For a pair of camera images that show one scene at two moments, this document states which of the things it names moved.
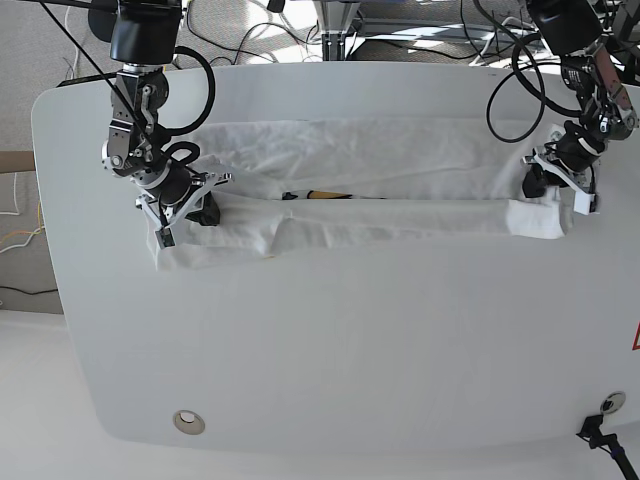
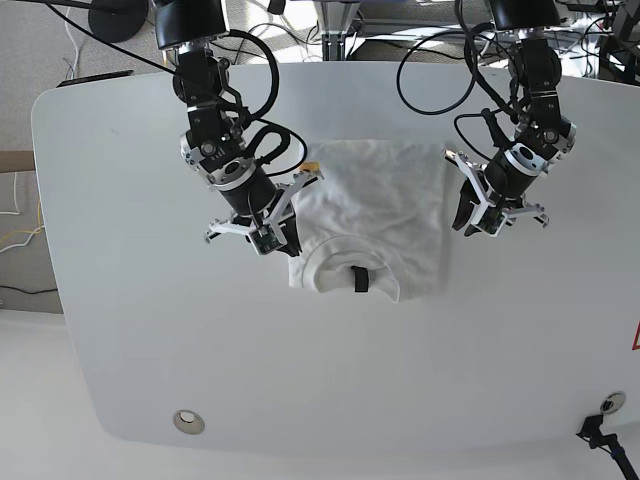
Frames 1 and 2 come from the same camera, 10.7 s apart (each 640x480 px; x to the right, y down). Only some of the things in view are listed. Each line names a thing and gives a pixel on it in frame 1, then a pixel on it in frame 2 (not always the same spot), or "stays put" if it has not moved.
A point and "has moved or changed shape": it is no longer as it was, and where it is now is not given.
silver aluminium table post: (335, 17) stays put
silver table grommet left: (188, 422) stays put
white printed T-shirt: (304, 183) has moved or changed shape
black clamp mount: (591, 432) stays put
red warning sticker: (636, 341) stays put
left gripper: (209, 215) → (285, 208)
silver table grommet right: (613, 402) stays put
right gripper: (534, 184) → (498, 183)
